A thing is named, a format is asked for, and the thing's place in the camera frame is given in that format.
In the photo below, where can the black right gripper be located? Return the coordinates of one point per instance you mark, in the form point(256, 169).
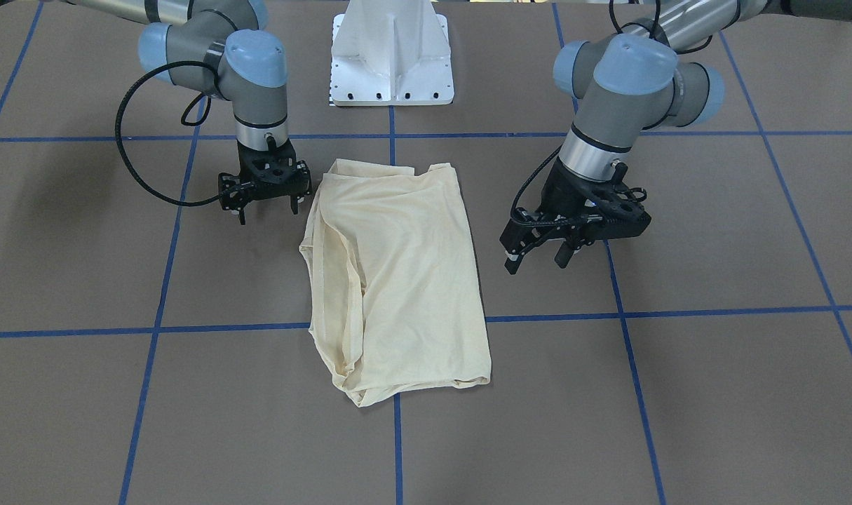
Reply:
point(230, 191)

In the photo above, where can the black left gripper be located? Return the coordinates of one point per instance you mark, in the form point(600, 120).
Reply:
point(556, 186)

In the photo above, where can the beige long-sleeve printed shirt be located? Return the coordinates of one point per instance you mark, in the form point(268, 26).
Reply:
point(395, 292)

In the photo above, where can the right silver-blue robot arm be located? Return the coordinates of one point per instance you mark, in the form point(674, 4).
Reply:
point(222, 50)

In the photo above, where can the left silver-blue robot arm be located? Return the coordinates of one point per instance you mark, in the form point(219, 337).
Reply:
point(627, 83)

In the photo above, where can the brown table mat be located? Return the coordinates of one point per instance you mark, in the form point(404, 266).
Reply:
point(155, 355)

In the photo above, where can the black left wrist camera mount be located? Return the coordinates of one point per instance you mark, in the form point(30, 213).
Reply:
point(620, 209)

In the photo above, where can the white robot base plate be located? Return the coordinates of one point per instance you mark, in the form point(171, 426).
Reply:
point(390, 53)

